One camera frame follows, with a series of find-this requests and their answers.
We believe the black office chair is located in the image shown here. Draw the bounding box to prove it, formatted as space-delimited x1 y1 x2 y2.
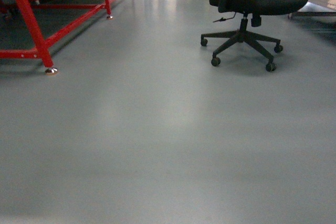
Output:
201 0 308 72

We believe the red metal table frame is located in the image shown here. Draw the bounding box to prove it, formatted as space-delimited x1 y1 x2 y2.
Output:
1 0 117 77

